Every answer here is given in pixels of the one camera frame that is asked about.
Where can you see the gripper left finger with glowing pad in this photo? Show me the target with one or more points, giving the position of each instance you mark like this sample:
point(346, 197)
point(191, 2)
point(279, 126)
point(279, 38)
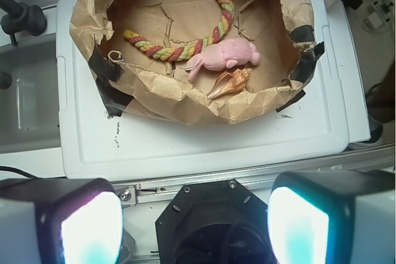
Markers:
point(60, 220)

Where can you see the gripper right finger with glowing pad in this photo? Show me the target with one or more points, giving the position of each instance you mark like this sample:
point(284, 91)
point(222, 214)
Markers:
point(333, 217)

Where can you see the pink plush bunny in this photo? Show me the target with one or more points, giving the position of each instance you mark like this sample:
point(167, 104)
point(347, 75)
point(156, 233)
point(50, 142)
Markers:
point(224, 55)

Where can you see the clear plastic bin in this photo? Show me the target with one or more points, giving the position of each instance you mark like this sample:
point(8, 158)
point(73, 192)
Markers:
point(30, 105)

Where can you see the orange conch seashell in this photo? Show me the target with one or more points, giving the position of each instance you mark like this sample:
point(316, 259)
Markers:
point(229, 82)

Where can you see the white electronics module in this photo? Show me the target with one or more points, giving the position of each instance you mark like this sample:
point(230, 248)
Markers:
point(380, 14)

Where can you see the brown paper bag bin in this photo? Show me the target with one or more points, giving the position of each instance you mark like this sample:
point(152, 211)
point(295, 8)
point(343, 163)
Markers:
point(137, 50)

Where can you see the black octagonal mount plate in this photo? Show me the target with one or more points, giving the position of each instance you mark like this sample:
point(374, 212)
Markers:
point(214, 222)

